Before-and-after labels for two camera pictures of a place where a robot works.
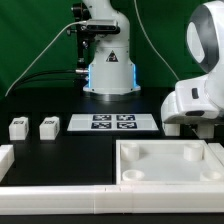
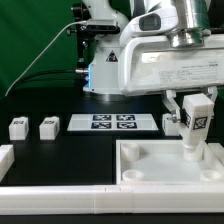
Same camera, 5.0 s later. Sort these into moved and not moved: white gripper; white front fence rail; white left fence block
Moved: white gripper
Not moved: white front fence rail; white left fence block
